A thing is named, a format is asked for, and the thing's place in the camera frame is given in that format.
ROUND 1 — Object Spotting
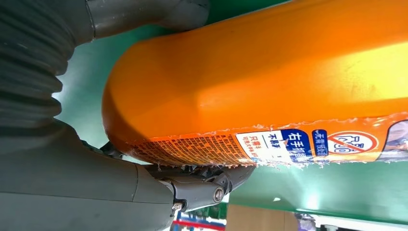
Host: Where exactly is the blue and red metal shelf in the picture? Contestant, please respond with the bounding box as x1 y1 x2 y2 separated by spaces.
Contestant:
170 202 229 231

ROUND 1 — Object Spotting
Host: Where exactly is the brown cardboard box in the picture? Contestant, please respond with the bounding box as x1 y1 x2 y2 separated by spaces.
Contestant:
225 204 299 231

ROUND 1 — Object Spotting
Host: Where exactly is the clear purple pouch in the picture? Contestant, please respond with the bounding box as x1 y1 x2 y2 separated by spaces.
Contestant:
294 213 317 231

